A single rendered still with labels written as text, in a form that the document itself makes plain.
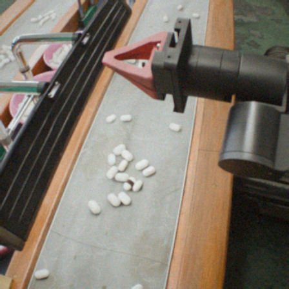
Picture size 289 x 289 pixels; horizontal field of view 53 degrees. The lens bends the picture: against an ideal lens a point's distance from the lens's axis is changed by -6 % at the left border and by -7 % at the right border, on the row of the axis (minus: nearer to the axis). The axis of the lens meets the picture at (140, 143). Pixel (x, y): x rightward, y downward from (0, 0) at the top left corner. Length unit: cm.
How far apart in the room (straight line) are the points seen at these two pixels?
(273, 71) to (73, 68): 35
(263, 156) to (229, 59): 10
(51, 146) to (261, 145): 30
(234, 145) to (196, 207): 46
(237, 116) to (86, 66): 35
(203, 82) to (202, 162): 50
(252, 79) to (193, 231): 46
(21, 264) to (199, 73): 58
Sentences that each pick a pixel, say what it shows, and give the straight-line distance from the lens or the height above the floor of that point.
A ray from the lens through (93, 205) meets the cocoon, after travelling 75.
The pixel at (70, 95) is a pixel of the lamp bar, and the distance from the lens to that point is 52.
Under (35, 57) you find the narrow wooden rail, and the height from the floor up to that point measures 76.
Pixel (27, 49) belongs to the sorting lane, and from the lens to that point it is 142.
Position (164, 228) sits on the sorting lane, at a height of 74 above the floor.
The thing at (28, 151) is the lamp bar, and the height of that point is 110.
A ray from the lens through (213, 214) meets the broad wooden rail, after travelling 72.
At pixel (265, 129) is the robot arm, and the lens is 29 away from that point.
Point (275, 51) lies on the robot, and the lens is 118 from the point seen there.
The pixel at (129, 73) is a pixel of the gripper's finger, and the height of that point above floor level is 120.
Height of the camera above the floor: 141
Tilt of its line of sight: 50 degrees down
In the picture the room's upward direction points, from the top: 8 degrees counter-clockwise
